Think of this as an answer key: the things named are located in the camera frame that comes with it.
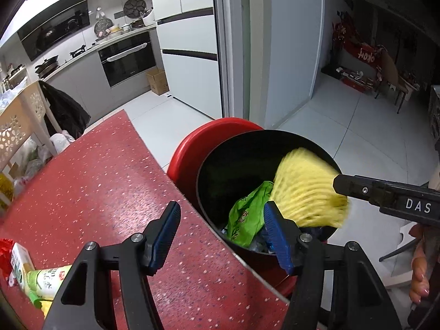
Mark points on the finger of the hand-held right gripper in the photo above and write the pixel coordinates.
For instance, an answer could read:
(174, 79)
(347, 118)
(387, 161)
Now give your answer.
(357, 189)

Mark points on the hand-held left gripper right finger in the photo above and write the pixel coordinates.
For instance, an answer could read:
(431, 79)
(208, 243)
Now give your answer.
(278, 239)

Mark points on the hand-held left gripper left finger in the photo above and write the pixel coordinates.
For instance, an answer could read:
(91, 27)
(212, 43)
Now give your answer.
(165, 237)

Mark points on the green wrapper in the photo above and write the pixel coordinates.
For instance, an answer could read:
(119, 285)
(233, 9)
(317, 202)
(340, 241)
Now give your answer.
(247, 213)

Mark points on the yellow ridged sponge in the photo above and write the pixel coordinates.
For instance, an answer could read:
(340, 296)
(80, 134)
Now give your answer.
(306, 185)

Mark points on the black round bin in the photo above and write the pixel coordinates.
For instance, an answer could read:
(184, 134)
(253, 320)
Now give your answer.
(233, 172)

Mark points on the person's right hand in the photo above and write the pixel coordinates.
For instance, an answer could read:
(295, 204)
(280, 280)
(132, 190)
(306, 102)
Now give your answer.
(421, 275)

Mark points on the red round stool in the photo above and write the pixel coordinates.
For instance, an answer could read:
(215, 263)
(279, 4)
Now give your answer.
(187, 151)

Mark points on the small white stool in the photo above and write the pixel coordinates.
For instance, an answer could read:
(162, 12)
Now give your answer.
(402, 87)

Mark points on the light green plastic bottle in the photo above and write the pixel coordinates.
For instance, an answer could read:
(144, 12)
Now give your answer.
(50, 280)

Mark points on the red banner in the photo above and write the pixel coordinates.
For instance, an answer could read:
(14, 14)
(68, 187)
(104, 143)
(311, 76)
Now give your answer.
(362, 55)

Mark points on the clear plastic bag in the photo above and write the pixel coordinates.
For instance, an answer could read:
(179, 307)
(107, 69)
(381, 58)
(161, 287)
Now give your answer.
(62, 141)

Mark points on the green drink carton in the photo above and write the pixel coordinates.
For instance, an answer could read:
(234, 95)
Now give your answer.
(21, 264)

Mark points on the cardboard box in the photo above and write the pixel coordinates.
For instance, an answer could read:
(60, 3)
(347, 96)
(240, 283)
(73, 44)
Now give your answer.
(158, 82)

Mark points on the crumpled red wrapper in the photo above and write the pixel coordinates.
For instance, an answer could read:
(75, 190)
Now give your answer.
(6, 256)

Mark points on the black hanging bag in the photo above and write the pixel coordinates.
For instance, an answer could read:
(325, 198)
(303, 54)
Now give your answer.
(67, 110)

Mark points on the yellow bag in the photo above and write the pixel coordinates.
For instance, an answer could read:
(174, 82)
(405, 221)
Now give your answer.
(5, 192)

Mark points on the black built-in oven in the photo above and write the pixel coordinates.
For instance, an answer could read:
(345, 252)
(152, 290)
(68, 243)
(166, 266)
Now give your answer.
(127, 58)

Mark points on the wooden cart with flower cut-outs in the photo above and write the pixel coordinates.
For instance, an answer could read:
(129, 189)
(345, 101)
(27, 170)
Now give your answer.
(20, 123)

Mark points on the white refrigerator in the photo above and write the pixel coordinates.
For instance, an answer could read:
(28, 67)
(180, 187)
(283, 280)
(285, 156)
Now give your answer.
(189, 41)

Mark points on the white plastic bag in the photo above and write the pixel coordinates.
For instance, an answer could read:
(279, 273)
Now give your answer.
(12, 94)

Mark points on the round metal plate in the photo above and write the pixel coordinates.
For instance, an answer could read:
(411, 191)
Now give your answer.
(102, 26)

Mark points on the round metal steamer rack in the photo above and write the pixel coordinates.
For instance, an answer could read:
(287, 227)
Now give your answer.
(135, 7)

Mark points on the black range hood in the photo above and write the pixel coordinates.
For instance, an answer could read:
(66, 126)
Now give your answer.
(51, 24)

